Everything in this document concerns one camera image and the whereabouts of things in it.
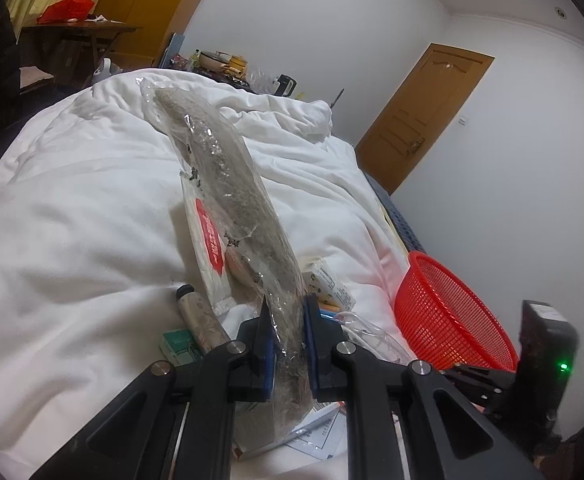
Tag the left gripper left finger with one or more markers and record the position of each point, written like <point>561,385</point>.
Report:
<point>174,422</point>

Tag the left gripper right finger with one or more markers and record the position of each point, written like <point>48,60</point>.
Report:
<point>404,421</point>

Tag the red mesh plastic basket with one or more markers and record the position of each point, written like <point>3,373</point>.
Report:
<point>445,323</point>

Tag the silver cream tube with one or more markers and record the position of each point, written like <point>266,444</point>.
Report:
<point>200,319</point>

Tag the lemon print tissue pack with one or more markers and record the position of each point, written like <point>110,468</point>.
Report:
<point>324,283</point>

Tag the white packet red label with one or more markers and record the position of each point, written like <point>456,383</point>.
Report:
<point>208,248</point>

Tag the grey socks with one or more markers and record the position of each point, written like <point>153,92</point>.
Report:
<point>213,153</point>

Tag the beige plush ball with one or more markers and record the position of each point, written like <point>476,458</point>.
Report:
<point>242,272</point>

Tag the green small box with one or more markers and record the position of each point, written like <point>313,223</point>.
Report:
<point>179,347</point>

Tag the clear plastic bag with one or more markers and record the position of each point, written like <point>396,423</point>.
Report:
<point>372,338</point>

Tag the printed paper leaflet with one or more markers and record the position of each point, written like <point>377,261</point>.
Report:
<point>317,435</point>

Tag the white duvet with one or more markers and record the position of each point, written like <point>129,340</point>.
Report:
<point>94,242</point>

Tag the wooden door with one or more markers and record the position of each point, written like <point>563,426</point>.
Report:
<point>419,112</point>

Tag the cooking pot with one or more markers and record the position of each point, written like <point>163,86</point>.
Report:
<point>212,62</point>

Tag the dark wooden desk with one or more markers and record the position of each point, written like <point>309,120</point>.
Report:
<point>72,51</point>

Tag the red bag on desk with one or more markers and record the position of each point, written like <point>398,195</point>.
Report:
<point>64,11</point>

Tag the wooden wardrobe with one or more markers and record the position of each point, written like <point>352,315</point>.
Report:
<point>154,22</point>

